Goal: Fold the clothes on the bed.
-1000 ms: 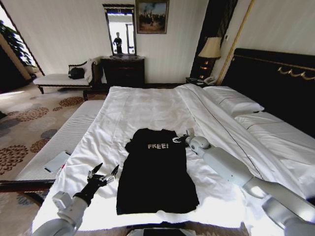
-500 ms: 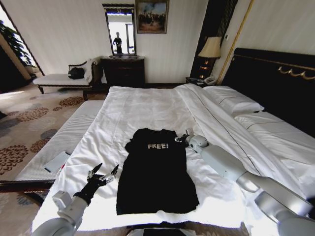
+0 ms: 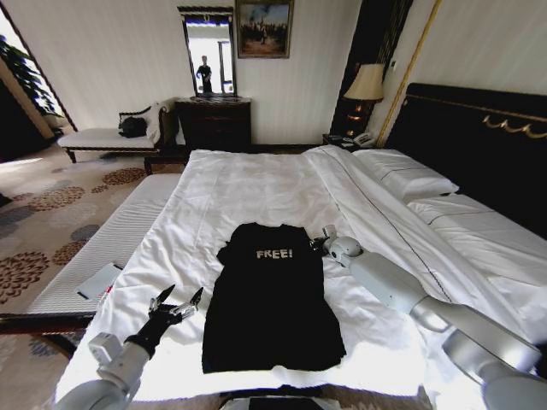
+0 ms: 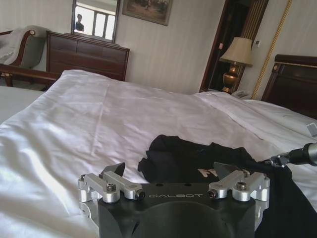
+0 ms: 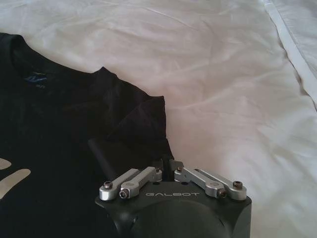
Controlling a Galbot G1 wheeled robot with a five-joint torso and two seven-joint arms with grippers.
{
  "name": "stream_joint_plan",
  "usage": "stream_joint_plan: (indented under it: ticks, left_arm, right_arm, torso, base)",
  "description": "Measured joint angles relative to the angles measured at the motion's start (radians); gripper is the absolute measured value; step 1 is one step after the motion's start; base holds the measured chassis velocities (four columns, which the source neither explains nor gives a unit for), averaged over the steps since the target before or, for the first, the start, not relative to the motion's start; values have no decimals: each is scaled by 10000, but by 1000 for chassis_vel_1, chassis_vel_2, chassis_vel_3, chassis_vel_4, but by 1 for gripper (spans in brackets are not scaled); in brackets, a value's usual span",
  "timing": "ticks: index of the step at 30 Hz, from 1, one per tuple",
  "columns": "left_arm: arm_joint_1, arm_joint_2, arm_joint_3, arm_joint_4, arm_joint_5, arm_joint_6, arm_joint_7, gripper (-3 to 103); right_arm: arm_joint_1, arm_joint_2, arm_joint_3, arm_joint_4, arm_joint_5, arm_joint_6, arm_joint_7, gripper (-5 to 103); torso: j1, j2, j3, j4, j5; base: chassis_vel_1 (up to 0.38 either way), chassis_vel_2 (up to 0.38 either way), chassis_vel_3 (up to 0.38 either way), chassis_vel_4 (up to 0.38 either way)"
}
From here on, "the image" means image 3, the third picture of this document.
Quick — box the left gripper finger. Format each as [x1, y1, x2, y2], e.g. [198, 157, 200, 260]
[169, 286, 205, 323]
[148, 284, 177, 313]

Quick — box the black T-shirt with FREE print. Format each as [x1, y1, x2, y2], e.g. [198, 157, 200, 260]
[201, 221, 347, 375]

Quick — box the white striped bed bench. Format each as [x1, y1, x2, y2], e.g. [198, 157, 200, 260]
[0, 173, 185, 360]

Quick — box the white booklet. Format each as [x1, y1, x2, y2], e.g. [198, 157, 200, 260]
[76, 262, 126, 302]

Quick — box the white duvet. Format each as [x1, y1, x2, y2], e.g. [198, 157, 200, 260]
[54, 144, 547, 402]

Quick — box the dark nightstand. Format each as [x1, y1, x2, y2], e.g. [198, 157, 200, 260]
[321, 132, 378, 154]

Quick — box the white pillow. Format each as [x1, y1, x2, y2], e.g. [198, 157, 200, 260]
[353, 148, 461, 202]
[407, 193, 547, 268]

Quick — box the dark wooden dresser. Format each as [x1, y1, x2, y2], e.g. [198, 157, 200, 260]
[174, 97, 254, 155]

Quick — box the white chaise longue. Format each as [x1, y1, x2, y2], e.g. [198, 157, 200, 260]
[56, 101, 177, 167]

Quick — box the table lamp with cream shade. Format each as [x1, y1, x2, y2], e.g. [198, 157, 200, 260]
[343, 63, 386, 138]

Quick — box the black bag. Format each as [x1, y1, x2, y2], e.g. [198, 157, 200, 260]
[117, 115, 149, 139]

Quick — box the white cloth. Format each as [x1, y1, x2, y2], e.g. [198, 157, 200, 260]
[142, 101, 173, 144]

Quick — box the black headboard with gold trim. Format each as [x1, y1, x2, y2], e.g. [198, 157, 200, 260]
[385, 81, 547, 243]

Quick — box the person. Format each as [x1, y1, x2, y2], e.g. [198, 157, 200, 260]
[195, 55, 215, 94]

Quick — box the gold framed painting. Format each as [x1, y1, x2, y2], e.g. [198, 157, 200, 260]
[234, 0, 296, 60]

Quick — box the green potted plant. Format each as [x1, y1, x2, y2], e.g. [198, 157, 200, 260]
[0, 35, 57, 117]

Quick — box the dark framed wall mirror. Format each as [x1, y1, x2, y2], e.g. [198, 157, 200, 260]
[176, 5, 238, 99]

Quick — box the dark wooden door frame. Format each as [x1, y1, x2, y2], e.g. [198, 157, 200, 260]
[0, 7, 79, 132]

